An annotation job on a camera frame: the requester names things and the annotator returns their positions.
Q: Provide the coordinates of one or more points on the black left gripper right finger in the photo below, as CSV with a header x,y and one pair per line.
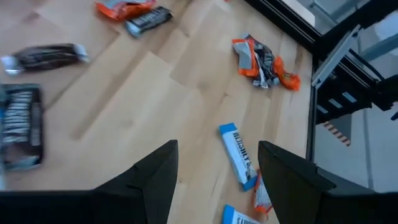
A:
x,y
311,205

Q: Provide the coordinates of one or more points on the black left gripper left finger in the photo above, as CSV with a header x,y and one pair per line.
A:
x,y
77,208

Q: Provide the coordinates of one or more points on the brown Hershey's chocolate bar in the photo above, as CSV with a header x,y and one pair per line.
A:
x,y
46,58
261,46
149,21
21,124
265,76

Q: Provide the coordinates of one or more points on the black striped floor mat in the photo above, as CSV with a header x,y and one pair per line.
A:
x,y
337,132

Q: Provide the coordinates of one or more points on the black labelled drawer cabinet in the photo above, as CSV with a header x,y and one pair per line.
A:
x,y
342,104

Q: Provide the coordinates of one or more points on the silver aluminium rail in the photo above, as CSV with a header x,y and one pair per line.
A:
x,y
335,56

